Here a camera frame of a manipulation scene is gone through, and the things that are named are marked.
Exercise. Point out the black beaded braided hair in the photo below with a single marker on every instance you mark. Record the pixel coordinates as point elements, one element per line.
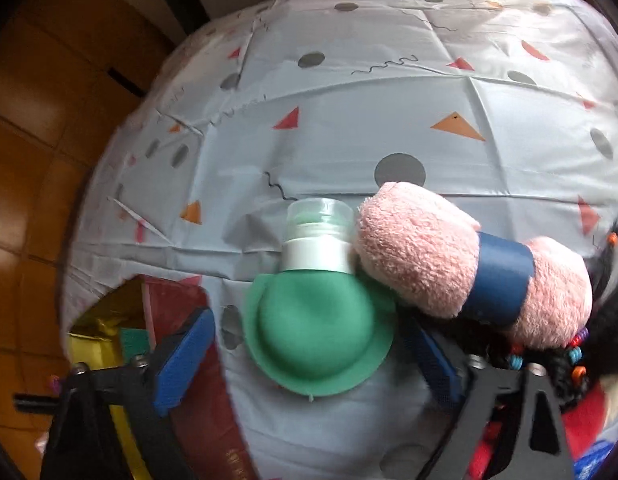
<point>609,280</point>

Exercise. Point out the pink towel roll blue band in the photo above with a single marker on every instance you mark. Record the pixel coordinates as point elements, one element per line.
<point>414,250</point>

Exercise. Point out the grey patterned tablecloth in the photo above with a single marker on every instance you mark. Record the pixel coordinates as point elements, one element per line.
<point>339,125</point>

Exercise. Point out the green textured pad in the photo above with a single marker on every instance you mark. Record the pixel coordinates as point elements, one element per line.
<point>134,344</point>

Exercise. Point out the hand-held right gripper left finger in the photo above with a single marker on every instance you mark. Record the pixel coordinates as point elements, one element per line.
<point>186,355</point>

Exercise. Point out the dark red box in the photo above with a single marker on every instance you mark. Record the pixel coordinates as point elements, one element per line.
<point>214,410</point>

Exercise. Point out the green squeeze bottle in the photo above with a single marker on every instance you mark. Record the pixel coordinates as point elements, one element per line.
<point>314,325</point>

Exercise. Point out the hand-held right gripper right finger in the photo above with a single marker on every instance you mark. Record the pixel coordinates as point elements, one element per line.
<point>436,365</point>

